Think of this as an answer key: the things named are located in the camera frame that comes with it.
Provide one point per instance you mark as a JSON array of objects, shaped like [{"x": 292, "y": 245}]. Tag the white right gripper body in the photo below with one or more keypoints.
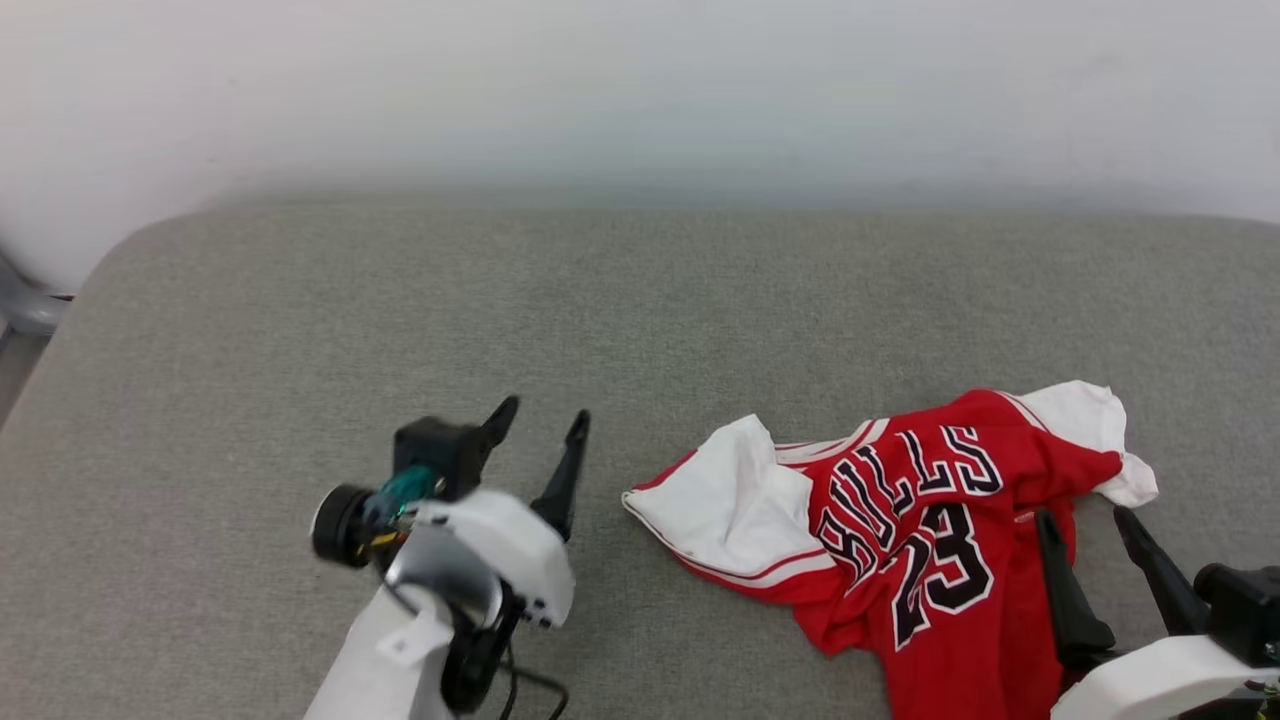
[{"x": 1150, "y": 680}]

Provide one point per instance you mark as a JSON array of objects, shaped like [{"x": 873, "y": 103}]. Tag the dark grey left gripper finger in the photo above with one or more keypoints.
[
  {"x": 568, "y": 480},
  {"x": 502, "y": 420}
]

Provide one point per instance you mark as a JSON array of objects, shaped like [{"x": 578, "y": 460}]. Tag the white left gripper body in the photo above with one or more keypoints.
[{"x": 515, "y": 550}]

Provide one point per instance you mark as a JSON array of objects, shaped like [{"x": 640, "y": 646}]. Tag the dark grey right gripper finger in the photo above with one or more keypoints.
[
  {"x": 1075, "y": 600},
  {"x": 1165, "y": 575}
]

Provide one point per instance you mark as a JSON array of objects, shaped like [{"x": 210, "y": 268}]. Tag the red white basketball jersey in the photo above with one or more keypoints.
[{"x": 940, "y": 600}]

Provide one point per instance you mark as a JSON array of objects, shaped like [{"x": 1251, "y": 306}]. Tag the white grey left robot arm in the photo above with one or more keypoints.
[{"x": 370, "y": 660}]

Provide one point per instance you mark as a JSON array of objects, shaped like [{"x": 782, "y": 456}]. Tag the grey fabric sofa cushion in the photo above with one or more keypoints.
[{"x": 650, "y": 320}]

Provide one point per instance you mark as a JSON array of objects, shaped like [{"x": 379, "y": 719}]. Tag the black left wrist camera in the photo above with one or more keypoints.
[{"x": 440, "y": 450}]

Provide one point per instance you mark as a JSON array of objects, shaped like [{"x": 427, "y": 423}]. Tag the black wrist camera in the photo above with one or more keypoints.
[
  {"x": 1245, "y": 605},
  {"x": 440, "y": 450}
]

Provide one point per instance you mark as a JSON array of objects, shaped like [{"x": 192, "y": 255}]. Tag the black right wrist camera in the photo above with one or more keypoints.
[{"x": 1245, "y": 605}]

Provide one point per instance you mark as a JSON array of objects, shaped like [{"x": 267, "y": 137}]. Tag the grey metal frame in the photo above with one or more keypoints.
[{"x": 25, "y": 305}]

